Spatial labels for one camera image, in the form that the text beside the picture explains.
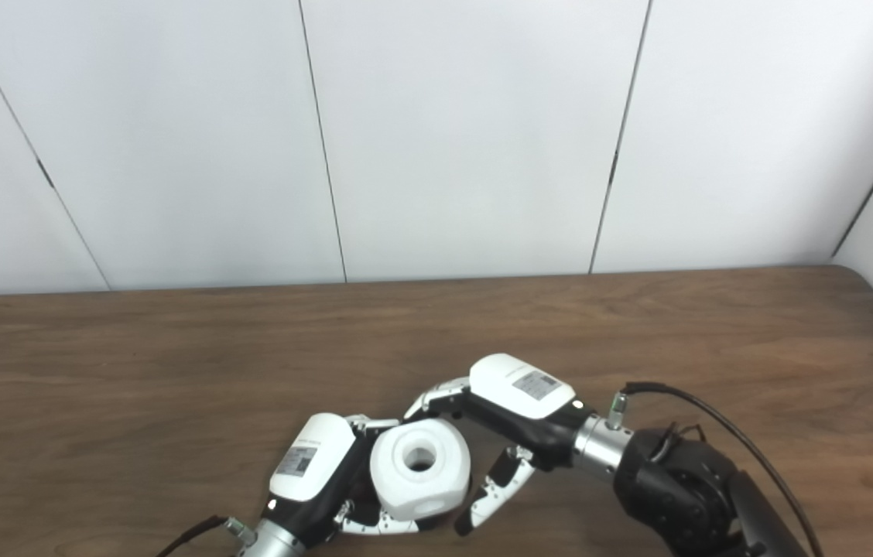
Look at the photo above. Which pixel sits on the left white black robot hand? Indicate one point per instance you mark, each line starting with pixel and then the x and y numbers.
pixel 313 456

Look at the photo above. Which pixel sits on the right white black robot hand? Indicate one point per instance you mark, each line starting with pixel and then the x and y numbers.
pixel 518 391

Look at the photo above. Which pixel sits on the white plastic block with holes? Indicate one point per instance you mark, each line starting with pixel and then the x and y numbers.
pixel 405 487

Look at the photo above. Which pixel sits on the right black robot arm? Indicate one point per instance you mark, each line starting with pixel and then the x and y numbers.
pixel 684 487

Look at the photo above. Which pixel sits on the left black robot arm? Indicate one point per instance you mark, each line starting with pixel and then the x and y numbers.
pixel 274 541

